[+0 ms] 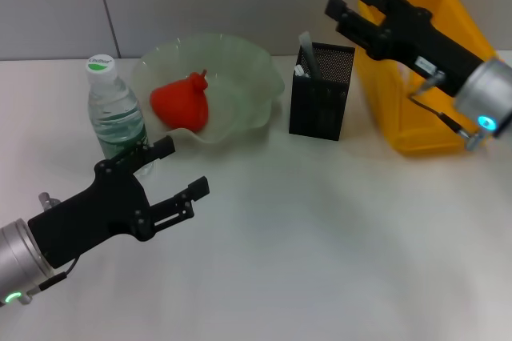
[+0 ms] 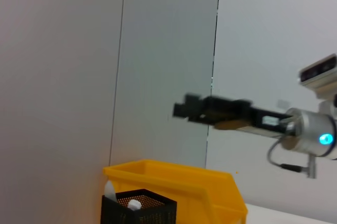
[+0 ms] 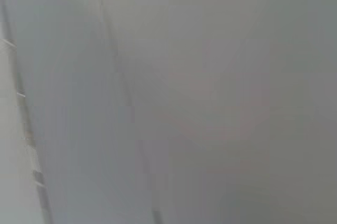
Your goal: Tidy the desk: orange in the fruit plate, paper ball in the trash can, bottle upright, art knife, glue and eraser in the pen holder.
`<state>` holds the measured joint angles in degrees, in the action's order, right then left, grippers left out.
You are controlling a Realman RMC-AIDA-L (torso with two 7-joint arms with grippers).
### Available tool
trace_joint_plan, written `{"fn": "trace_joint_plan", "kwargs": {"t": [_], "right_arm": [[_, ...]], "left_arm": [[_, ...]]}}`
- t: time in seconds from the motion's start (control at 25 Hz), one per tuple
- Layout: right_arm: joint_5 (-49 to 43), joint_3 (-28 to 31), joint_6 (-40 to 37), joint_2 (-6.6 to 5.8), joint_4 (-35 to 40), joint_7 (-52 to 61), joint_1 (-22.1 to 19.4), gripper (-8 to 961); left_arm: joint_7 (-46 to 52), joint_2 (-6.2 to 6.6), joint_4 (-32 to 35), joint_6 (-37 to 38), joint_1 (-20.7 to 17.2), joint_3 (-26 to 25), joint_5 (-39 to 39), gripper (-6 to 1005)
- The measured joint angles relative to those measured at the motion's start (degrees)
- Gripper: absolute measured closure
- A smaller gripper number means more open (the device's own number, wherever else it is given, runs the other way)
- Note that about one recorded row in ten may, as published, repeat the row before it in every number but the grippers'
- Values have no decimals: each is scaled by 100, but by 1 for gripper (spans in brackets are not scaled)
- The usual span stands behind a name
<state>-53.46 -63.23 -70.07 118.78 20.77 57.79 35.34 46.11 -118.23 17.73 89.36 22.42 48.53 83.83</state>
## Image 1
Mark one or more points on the black mesh pen holder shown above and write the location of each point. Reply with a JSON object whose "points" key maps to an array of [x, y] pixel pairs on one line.
{"points": [[320, 105]]}

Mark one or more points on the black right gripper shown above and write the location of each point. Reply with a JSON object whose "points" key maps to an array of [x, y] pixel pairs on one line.
{"points": [[428, 41]]}

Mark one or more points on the red-orange toy orange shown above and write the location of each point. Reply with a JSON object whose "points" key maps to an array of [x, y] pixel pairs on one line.
{"points": [[180, 101]]}

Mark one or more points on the yellow plastic bin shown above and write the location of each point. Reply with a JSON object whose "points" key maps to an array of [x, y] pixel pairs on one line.
{"points": [[420, 125]]}

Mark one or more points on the clear green-label water bottle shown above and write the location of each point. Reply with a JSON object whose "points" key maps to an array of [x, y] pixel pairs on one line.
{"points": [[112, 109]]}

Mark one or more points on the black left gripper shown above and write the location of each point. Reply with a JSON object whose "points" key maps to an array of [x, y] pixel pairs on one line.
{"points": [[96, 217]]}

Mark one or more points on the pale green glass fruit plate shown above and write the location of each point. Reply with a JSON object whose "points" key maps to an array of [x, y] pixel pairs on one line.
{"points": [[240, 77]]}

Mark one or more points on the white paper ball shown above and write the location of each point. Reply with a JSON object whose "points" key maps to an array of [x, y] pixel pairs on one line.
{"points": [[404, 75]]}

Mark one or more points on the grey pen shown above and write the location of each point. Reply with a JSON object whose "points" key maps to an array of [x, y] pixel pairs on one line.
{"points": [[310, 53]]}

